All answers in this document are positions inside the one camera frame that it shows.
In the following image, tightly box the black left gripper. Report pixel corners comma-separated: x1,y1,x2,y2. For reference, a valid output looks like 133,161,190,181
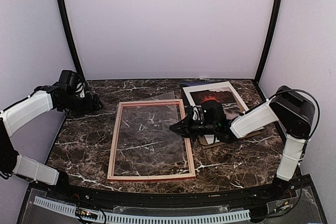
60,93,103,118

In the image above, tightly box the sunset seascape photo print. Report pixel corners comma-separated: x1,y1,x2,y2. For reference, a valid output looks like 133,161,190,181
180,81,248,120

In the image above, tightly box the white photo mat board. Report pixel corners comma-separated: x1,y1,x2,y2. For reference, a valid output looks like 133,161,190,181
181,81,248,146

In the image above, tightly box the wooden red-edged picture frame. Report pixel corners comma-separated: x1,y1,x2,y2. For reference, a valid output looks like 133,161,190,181
107,99,196,182

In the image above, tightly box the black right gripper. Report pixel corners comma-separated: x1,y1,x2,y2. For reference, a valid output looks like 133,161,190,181
169,113,217,142

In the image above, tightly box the left black corner post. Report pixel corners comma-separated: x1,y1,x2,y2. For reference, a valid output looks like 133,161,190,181
57,0,85,79

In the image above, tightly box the black corner post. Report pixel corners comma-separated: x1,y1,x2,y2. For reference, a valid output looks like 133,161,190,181
57,0,85,79
254,0,281,85

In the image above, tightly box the white slotted cable duct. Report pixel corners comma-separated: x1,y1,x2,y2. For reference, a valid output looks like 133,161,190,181
33,196,250,223

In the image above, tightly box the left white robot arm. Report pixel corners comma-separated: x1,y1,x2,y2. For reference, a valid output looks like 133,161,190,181
1,70,103,201

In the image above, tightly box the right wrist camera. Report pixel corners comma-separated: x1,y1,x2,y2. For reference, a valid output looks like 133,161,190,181
185,106,203,121

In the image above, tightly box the right black corner post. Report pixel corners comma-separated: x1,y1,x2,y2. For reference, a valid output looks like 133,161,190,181
254,0,281,85

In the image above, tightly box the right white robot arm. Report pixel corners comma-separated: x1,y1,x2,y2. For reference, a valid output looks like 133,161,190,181
169,86,320,200

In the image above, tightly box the clear acrylic sheet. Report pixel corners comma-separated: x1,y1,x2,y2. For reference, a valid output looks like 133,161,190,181
113,104,189,177

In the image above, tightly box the brown frame backing board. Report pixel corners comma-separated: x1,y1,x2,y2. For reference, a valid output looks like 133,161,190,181
197,127,264,149

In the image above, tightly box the black front rail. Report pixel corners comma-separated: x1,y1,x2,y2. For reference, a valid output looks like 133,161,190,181
25,175,313,210

